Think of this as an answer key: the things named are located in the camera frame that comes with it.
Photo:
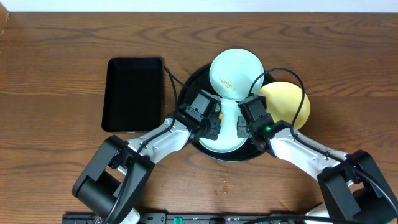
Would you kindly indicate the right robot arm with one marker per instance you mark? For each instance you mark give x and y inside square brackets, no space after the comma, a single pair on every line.
[352,185]

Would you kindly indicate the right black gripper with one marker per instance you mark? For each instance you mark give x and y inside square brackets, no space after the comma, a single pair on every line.
[240,128]

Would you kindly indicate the black rectangular tray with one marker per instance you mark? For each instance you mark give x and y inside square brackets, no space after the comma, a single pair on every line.
[133,95]

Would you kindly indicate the yellow plate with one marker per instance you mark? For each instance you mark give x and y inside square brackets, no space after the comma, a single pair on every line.
[282,100]

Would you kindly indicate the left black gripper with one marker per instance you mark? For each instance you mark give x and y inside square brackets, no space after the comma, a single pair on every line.
[212,128]

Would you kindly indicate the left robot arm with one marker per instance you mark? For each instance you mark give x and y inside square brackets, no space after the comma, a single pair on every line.
[114,179]

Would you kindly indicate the round black tray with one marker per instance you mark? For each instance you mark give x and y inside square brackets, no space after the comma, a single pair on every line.
[200,81]

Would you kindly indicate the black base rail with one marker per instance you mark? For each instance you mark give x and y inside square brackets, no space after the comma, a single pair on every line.
[162,218]

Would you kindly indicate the light blue plate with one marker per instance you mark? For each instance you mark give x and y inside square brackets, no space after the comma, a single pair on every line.
[228,139]
[235,73]

